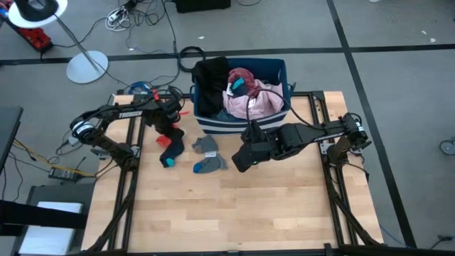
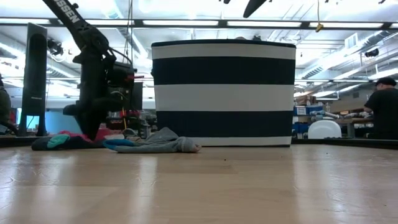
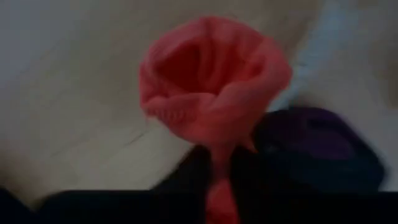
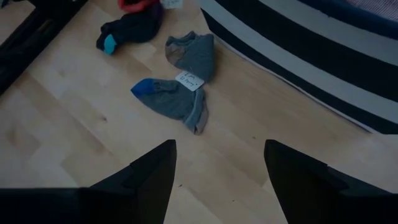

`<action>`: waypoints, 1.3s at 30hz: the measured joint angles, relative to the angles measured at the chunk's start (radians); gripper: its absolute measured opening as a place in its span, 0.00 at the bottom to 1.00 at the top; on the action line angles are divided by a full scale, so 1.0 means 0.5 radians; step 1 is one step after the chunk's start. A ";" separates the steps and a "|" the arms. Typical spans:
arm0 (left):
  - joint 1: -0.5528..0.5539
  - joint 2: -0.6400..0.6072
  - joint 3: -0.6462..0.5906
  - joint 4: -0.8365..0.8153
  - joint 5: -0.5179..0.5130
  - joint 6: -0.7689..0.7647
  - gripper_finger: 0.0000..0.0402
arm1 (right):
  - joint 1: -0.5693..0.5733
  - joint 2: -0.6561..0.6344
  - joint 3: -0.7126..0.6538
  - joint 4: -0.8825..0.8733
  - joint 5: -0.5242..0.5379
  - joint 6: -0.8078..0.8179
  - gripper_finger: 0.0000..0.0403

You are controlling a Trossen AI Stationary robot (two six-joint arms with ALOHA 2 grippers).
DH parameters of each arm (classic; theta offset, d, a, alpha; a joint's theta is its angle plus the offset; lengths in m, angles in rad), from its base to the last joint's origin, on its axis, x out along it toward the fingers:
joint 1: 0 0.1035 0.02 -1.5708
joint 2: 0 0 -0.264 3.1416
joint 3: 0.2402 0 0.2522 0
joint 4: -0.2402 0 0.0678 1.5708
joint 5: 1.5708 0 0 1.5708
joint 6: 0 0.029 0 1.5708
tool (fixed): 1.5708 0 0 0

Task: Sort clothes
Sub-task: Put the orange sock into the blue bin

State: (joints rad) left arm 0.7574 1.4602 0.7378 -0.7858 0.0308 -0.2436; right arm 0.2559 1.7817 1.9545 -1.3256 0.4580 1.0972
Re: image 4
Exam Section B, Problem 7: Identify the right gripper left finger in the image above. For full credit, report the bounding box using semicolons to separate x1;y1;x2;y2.
89;139;178;224

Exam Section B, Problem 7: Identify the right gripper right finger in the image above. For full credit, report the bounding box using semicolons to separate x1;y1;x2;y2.
263;139;398;224

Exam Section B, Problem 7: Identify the light blue denim garment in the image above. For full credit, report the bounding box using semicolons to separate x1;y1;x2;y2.
130;77;208;135

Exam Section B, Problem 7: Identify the white paper tag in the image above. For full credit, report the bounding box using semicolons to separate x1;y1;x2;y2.
175;70;205;92

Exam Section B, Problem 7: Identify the grey sock brown heel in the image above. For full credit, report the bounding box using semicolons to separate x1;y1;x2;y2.
164;30;215;83

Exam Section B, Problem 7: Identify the navy white-striped fabric bin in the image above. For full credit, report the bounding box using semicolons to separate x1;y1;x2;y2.
198;0;398;135

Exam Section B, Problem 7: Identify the navy sock teal toe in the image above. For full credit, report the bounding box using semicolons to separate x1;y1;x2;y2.
95;4;164;56

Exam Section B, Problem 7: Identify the orange-red sock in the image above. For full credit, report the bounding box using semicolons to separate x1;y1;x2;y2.
117;0;161;14

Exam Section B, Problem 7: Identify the small white sock tag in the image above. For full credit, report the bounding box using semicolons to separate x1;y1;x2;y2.
160;0;183;9

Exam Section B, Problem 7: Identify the black aluminium table frame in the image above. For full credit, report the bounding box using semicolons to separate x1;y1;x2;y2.
0;0;90;96

